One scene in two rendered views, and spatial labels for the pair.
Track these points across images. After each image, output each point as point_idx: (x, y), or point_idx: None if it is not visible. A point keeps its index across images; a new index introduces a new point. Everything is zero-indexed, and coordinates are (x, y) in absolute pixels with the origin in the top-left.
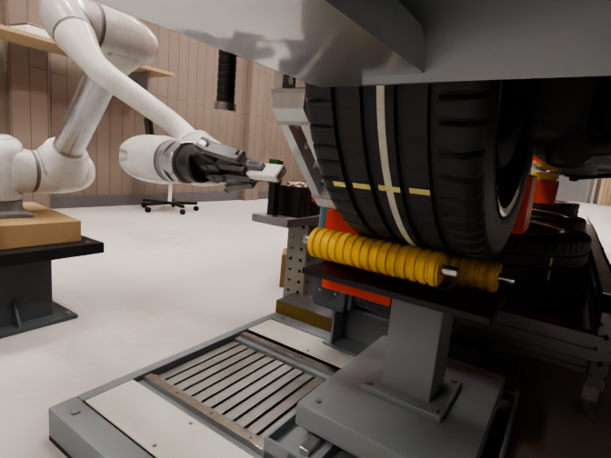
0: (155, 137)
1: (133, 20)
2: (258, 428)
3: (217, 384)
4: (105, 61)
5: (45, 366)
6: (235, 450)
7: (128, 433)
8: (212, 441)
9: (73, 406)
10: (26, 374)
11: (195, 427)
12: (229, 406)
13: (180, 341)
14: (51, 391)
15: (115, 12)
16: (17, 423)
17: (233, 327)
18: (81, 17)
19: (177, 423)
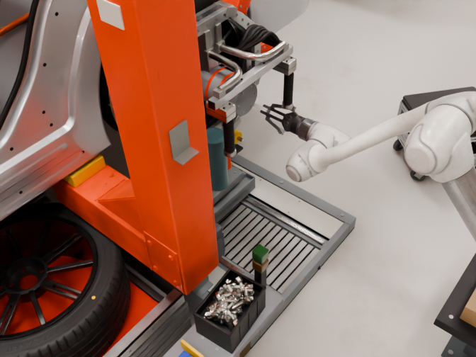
0: (325, 124)
1: (421, 121)
2: (257, 217)
3: (283, 245)
4: (391, 118)
5: (403, 280)
6: (265, 200)
7: (312, 206)
8: (276, 204)
9: (346, 218)
10: (406, 271)
11: (285, 210)
12: (273, 229)
13: (329, 321)
14: (380, 258)
15: (431, 110)
16: (376, 236)
17: (290, 352)
18: (430, 102)
19: (294, 212)
